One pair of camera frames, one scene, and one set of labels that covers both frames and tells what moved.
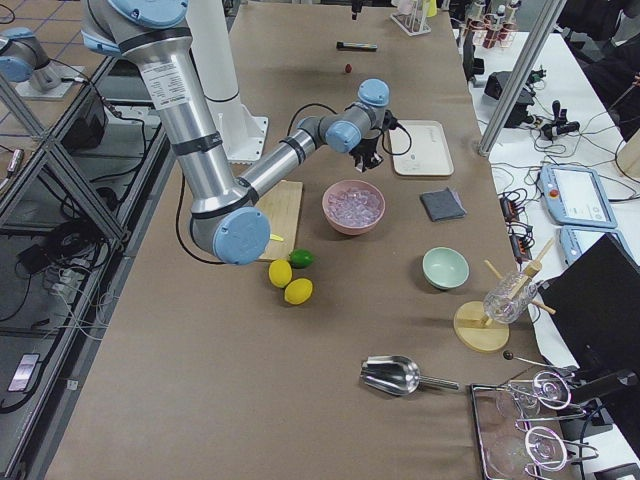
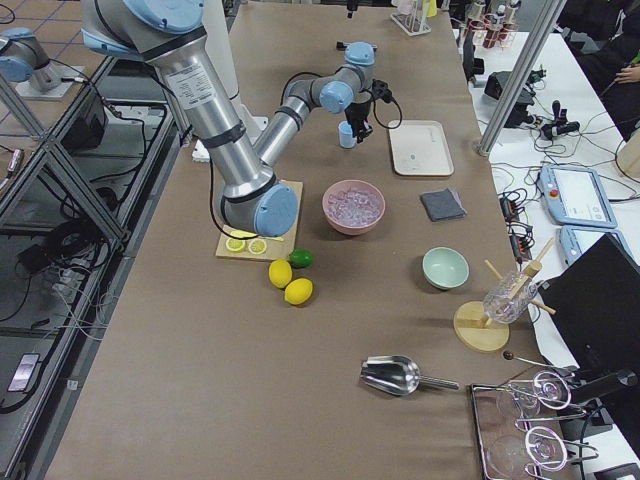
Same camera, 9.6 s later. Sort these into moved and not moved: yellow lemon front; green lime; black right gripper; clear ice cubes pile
Moved: black right gripper
Not moved: green lime; yellow lemon front; clear ice cubes pile
